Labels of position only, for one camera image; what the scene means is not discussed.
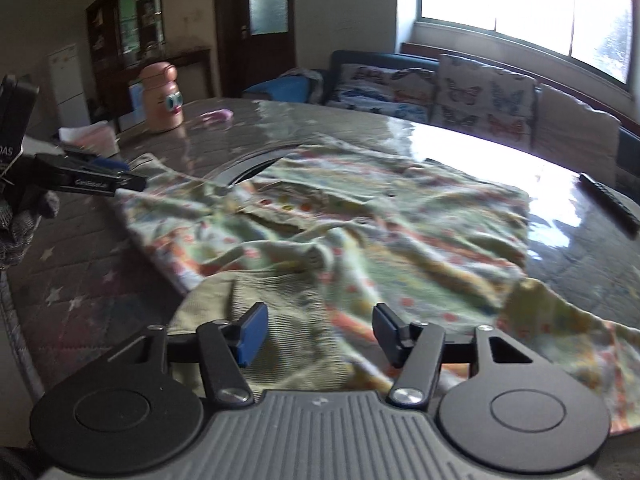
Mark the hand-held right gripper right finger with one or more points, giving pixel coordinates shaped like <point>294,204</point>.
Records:
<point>386,335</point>

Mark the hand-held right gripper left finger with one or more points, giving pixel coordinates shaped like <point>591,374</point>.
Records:
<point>253,336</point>

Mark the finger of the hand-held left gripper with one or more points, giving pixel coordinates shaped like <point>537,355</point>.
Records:
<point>107,164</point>
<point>85,180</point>

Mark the floral patterned garment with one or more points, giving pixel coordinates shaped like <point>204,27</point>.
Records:
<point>380,240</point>

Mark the pile of clothes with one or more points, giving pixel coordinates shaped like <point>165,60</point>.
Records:
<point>300,82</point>

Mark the person's left hand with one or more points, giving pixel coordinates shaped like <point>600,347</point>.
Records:
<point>22,230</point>

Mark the pink tissue pack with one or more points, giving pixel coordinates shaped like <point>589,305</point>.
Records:
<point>90,139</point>

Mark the white refrigerator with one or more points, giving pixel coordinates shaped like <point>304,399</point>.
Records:
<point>67,85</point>

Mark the light blue box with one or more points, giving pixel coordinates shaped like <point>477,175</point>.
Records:
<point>136,102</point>

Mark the pink bottle with cartoon eyes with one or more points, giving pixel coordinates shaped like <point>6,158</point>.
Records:
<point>161,97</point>

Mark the small pink object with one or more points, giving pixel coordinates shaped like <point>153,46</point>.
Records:
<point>216,116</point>

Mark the dark wooden display cabinet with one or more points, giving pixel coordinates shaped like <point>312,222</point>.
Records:
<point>127,35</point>

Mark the dark wooden door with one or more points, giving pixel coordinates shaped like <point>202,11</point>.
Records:
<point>255,25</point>

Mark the butterfly print cushion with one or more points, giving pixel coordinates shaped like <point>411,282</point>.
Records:
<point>385,90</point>
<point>482,100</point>

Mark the black remote control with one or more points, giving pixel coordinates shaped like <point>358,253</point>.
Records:
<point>611,200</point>

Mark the dark blue sofa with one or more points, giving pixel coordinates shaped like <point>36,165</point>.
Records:
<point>380,62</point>

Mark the plain white cushion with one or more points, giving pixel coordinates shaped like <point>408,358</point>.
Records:
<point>575,130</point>

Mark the window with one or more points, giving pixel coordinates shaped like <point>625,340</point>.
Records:
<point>520,5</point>

